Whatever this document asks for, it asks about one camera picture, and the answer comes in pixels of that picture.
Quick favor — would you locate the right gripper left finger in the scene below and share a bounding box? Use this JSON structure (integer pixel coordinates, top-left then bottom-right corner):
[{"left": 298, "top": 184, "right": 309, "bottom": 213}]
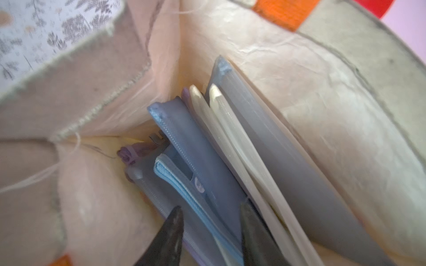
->
[{"left": 134, "top": 206, "right": 184, "bottom": 266}]

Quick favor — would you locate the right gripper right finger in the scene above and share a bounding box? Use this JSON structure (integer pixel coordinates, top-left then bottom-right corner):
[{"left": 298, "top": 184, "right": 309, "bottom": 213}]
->
[{"left": 240, "top": 199, "right": 289, "bottom": 266}]

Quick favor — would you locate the grey mesh pencil pouch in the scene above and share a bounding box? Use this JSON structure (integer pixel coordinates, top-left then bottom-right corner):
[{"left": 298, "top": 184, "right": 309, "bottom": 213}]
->
[{"left": 124, "top": 156, "right": 227, "bottom": 266}]

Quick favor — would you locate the blue grey pouch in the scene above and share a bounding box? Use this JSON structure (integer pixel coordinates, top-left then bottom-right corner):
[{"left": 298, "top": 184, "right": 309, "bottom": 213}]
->
[{"left": 148, "top": 97, "right": 246, "bottom": 241}]

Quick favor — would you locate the purple mesh pouch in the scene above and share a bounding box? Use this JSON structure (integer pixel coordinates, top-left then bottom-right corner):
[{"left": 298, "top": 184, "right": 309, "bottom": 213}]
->
[{"left": 116, "top": 142, "right": 159, "bottom": 166}]

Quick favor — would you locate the cream canvas tote bag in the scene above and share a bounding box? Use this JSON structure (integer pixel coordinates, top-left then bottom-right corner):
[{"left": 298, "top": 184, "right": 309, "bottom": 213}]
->
[{"left": 1, "top": 1, "right": 426, "bottom": 266}]

